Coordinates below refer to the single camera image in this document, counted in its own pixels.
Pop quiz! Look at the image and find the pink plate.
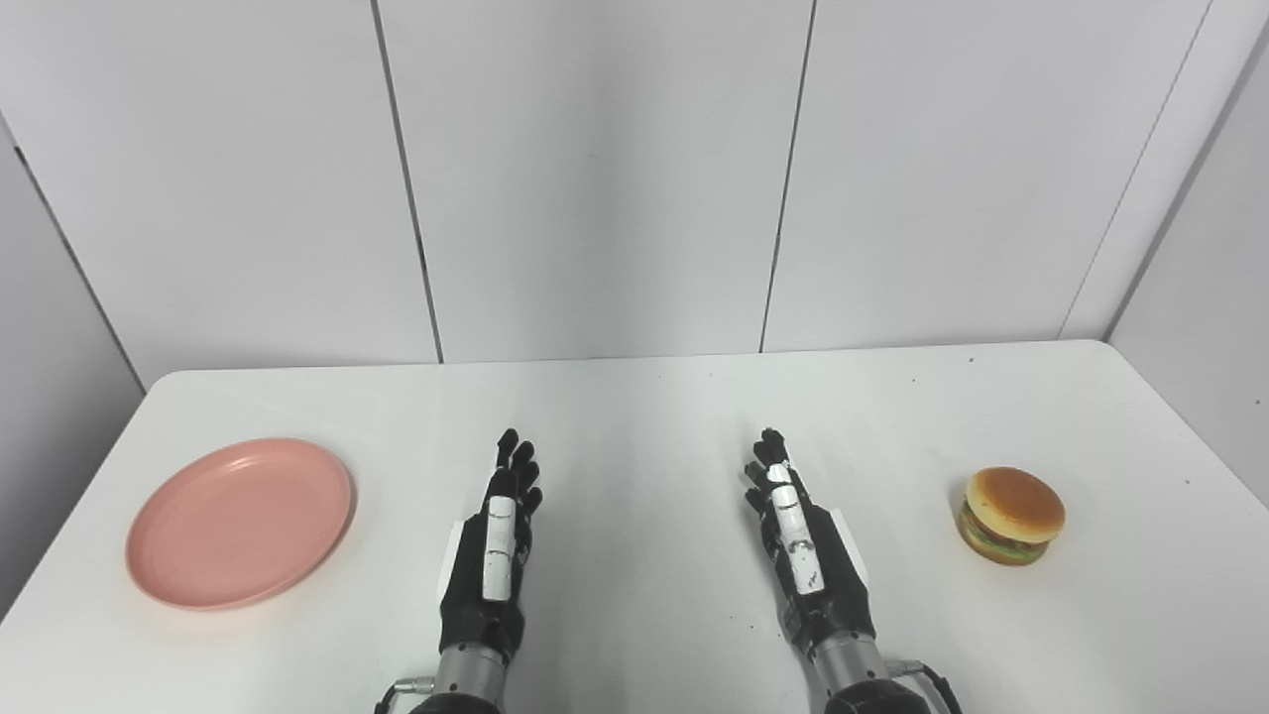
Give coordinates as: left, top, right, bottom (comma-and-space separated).
125, 438, 355, 611

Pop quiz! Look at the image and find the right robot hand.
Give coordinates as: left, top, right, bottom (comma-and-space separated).
744, 428, 877, 657

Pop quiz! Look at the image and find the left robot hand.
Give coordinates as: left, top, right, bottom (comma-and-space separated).
438, 428, 544, 663

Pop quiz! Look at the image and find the toy hamburger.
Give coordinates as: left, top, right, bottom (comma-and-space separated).
956, 466, 1067, 567

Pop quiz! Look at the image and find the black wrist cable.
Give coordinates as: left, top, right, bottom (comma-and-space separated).
374, 676, 435, 714
884, 658, 965, 714

